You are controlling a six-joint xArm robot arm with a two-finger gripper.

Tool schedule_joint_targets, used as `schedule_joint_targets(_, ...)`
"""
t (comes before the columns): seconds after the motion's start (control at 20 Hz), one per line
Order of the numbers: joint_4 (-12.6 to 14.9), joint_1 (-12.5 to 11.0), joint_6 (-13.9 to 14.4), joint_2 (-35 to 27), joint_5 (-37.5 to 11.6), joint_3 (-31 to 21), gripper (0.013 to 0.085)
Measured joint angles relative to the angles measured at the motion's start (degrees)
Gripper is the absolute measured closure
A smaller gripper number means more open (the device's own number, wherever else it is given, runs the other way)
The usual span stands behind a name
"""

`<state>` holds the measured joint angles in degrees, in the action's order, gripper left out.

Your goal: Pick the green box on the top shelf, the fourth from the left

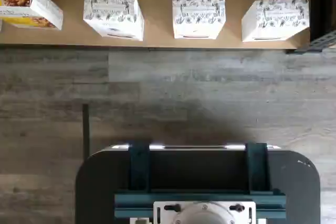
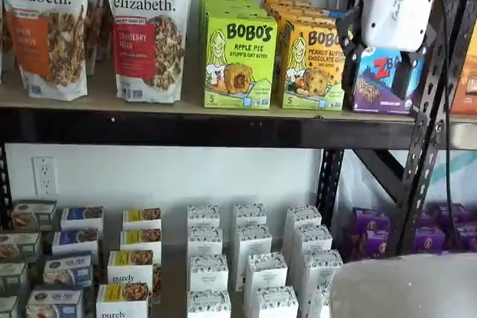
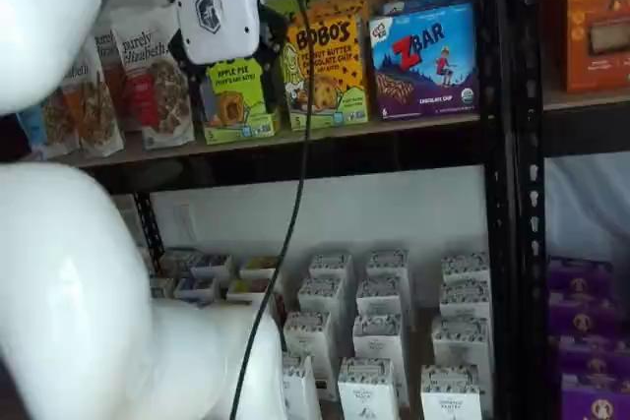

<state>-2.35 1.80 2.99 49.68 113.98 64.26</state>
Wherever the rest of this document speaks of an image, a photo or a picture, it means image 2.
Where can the black metal shelf rack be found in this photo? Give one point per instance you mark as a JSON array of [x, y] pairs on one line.
[[186, 128]]

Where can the blue label oatmeal box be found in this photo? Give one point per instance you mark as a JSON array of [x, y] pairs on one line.
[[54, 305], [82, 217], [74, 240], [69, 271]]

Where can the orange snack box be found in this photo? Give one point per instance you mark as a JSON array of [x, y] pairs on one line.
[[469, 91]]

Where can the white patterned small boxes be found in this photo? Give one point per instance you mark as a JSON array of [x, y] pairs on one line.
[[173, 266]]

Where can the wooden shelf board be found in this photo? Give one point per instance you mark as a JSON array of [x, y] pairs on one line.
[[100, 94]]

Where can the Purely Elizabeth bag orange label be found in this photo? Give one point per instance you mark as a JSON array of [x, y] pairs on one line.
[[44, 53]]

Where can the green Bobo's apple pie box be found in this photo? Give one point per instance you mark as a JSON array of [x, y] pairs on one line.
[[227, 1], [231, 10], [242, 72]]

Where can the blue purple Zbar box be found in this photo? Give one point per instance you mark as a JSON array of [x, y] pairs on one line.
[[376, 83], [335, 12]]

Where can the white wall power outlet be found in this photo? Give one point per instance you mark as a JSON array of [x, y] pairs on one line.
[[44, 175]]

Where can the white granola bag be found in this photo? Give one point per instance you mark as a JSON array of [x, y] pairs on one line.
[[97, 27]]

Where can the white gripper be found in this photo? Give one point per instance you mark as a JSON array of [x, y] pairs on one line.
[[395, 5]]

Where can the purple snack box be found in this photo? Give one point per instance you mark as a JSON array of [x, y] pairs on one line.
[[428, 240], [467, 238], [452, 213], [367, 247], [370, 221]]

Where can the yellow label Purely Elizabeth box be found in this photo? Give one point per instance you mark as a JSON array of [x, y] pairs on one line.
[[130, 266], [141, 240], [141, 218], [123, 301]]

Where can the Purely Elizabeth bag red label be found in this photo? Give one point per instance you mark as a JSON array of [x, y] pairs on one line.
[[145, 53]]

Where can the white plastic sheet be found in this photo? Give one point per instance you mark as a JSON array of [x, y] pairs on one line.
[[367, 184]]

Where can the green label oatmeal box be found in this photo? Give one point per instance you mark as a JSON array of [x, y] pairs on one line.
[[20, 247], [13, 277], [35, 213], [7, 307]]

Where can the white floral Organic Pantry box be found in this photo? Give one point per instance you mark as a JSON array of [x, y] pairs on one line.
[[303, 217], [253, 243], [318, 303], [274, 303], [203, 215], [265, 273], [205, 241], [312, 243], [208, 305], [318, 273], [249, 214], [208, 273]]

